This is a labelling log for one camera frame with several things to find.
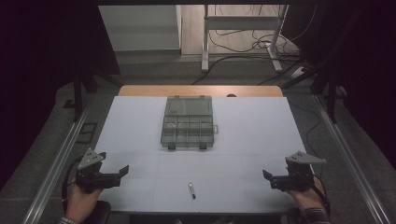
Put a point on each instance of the clear plastic organizer box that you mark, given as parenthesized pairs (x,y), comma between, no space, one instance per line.
(188,124)

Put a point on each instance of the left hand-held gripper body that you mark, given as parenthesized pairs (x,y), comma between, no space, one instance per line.
(90,179)

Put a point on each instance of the black floor frame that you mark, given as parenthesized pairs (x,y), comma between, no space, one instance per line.
(87,133)

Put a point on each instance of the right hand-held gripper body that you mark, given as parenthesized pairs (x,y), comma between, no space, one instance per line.
(295,180)

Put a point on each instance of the aluminium rail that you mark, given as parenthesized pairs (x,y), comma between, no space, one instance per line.
(348,155)
(59,165)

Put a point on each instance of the white power strip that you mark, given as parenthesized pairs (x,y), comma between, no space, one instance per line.
(297,72)

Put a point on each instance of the person's right hand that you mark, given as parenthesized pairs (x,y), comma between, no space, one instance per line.
(309,199)

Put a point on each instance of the silver and black pen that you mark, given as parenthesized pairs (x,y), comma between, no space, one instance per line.
(191,190)

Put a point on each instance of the white table mat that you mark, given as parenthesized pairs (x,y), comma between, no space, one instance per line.
(249,140)

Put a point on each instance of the person's left hand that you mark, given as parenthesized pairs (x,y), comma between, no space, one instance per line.
(79,203)

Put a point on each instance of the white desk frame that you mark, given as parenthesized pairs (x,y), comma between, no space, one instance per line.
(239,23)

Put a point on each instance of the white cabinet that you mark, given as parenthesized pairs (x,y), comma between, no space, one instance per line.
(140,28)

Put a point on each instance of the small pale item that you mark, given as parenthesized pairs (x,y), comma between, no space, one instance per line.
(170,126)

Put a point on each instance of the black metal stand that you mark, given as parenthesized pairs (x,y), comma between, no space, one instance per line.
(323,84)
(82,90)

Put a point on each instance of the dark curtain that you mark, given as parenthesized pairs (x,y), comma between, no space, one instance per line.
(367,77)
(37,77)

